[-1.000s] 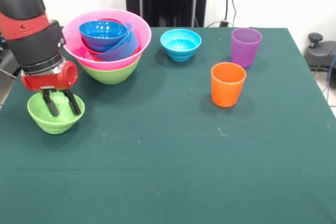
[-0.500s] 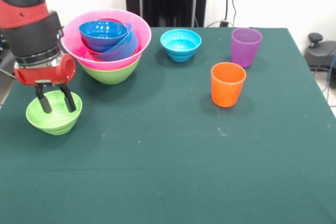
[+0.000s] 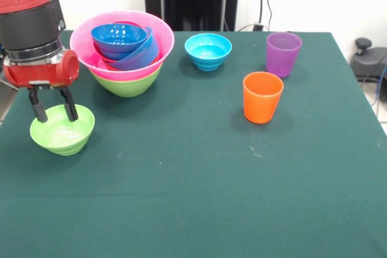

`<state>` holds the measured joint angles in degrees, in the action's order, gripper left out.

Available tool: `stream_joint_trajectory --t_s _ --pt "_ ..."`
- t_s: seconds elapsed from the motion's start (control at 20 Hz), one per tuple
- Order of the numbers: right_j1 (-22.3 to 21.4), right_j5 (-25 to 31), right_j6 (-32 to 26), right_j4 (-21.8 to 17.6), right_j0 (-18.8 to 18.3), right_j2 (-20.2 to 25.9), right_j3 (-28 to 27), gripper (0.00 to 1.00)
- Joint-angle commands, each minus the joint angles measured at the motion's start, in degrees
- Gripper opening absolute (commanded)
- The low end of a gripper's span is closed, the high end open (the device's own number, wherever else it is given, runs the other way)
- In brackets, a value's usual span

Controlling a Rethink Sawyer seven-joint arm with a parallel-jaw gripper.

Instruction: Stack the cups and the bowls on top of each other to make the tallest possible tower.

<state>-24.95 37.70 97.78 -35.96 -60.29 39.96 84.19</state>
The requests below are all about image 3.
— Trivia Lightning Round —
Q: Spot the dark green tablecloth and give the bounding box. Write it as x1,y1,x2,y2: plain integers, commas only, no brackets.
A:
0,30,387,258

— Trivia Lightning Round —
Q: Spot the large green bowl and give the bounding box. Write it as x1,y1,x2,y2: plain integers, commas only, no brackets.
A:
89,64,163,98

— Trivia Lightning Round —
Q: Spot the large pink bowl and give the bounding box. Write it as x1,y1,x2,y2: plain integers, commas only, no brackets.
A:
70,11,175,83

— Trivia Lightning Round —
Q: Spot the small light blue footed bowl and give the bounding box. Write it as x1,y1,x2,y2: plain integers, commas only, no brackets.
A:
184,33,233,72

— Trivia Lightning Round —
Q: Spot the black equipment with knob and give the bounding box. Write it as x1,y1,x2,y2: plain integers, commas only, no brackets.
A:
350,37,387,103

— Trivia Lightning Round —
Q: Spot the small red bowl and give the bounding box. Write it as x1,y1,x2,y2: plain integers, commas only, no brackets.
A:
92,21,143,64

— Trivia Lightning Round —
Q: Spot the orange cup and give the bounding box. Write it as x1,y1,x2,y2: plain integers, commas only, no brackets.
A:
243,71,284,124

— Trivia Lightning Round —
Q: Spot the purple cup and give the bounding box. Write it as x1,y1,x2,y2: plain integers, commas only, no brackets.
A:
265,31,303,78

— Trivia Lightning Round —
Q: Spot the wide light blue bowl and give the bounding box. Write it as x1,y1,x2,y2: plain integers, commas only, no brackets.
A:
110,27,161,71

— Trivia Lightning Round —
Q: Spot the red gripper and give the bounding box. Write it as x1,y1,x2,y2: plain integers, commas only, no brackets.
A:
2,49,80,124

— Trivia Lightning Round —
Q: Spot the dark blue bowl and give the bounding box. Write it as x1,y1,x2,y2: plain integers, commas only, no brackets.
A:
91,23,149,61

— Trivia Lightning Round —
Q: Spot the small green bowl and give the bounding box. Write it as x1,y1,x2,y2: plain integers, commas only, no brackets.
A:
29,104,96,156

